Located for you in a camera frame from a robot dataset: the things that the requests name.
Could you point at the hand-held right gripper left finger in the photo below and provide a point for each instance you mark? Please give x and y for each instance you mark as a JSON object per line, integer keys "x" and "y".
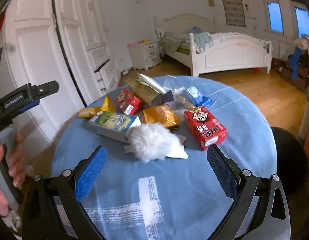
{"x": 90, "y": 173}

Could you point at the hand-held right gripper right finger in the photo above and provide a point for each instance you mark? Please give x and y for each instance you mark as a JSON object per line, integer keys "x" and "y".
{"x": 223, "y": 173}

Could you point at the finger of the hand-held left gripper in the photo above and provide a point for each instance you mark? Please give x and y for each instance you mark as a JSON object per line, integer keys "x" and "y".
{"x": 29, "y": 106}
{"x": 45, "y": 88}

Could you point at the green snack wrappers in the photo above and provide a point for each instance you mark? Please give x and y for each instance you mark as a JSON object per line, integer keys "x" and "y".
{"x": 114, "y": 124}

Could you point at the black trash bin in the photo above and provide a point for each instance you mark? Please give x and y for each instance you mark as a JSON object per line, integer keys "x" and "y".
{"x": 289, "y": 160}

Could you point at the orange snack packet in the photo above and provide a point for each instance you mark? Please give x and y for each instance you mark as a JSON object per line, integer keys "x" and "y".
{"x": 159, "y": 115}

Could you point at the brown and purple box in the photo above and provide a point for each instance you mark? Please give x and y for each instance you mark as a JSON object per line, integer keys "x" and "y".
{"x": 144, "y": 93}

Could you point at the person's left hand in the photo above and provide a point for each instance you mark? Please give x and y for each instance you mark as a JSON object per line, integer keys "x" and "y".
{"x": 18, "y": 160}

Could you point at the light blue printed tablecloth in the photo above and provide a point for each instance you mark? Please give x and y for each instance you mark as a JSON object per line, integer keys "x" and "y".
{"x": 189, "y": 170}

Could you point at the white door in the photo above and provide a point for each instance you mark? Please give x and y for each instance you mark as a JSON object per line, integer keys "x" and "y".
{"x": 34, "y": 55}

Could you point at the large red carton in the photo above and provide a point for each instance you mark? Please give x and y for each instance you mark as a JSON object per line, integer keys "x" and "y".
{"x": 207, "y": 130}

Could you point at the yellow snack packet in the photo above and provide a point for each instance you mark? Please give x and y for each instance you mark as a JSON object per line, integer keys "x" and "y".
{"x": 108, "y": 105}

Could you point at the white fluffy toy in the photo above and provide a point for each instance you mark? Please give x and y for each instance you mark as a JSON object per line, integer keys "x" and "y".
{"x": 152, "y": 142}

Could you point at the white wardrobe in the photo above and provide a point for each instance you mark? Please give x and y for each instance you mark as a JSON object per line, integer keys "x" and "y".
{"x": 84, "y": 30}

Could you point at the small red carton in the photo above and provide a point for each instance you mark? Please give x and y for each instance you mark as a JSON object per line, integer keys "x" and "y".
{"x": 127, "y": 100}

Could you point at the blue wipes packet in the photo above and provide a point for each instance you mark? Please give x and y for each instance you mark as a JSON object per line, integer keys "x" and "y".
{"x": 197, "y": 93}

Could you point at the clear plastic bag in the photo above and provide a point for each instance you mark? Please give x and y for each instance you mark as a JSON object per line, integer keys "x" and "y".
{"x": 173, "y": 83}

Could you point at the white nightstand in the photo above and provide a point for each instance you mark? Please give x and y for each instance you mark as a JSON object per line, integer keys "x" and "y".
{"x": 145, "y": 55}

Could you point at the silver foil packet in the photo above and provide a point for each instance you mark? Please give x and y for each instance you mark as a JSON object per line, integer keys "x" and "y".
{"x": 152, "y": 82}

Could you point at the dark red boxes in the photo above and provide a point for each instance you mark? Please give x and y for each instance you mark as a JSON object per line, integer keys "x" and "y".
{"x": 287, "y": 73}

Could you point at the white wooden bed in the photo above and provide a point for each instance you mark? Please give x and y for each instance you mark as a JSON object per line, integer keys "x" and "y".
{"x": 232, "y": 52}

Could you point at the blue cloth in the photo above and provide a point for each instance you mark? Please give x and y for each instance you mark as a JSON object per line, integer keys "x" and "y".
{"x": 295, "y": 62}

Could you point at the green and blue bedding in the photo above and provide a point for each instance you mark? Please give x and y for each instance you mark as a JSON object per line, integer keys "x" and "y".
{"x": 174, "y": 40}

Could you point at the pink cloth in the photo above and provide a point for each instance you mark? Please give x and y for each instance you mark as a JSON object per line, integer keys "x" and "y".
{"x": 302, "y": 42}

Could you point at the window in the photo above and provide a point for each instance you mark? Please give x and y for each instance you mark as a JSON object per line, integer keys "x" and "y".
{"x": 273, "y": 15}
{"x": 302, "y": 20}

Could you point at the grey white desk post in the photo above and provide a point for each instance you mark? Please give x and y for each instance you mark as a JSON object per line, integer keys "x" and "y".
{"x": 308, "y": 110}

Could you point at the wall chart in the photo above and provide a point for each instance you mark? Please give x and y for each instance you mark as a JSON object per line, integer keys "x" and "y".
{"x": 233, "y": 7}

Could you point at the yellow wall note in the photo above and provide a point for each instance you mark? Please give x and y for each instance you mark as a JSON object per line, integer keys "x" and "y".
{"x": 211, "y": 2}

